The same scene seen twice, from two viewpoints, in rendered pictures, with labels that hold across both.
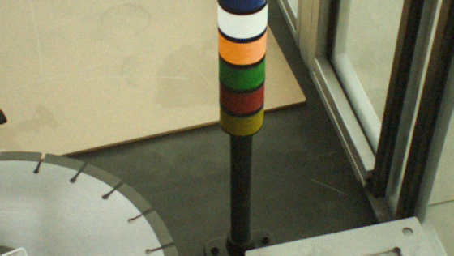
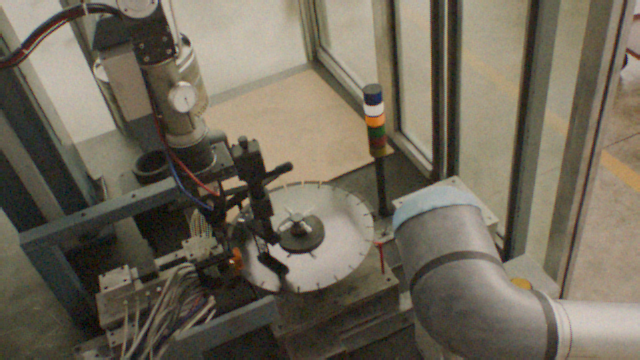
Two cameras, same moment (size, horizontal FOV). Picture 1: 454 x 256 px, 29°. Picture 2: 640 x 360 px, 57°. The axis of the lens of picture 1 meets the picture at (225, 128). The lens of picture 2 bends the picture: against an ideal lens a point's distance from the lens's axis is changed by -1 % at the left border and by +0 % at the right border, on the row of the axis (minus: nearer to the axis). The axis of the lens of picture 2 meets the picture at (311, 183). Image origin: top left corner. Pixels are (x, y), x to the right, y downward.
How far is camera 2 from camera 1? 63 cm
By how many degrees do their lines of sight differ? 5
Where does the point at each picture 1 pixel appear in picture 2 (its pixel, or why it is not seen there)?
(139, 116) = (322, 172)
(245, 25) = (376, 109)
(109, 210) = (336, 194)
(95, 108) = (302, 174)
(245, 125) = (381, 152)
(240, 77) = (377, 131)
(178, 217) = not seen: hidden behind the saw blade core
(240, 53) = (376, 121)
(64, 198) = (317, 194)
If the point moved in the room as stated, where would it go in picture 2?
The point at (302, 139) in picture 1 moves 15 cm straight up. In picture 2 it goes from (397, 167) to (394, 127)
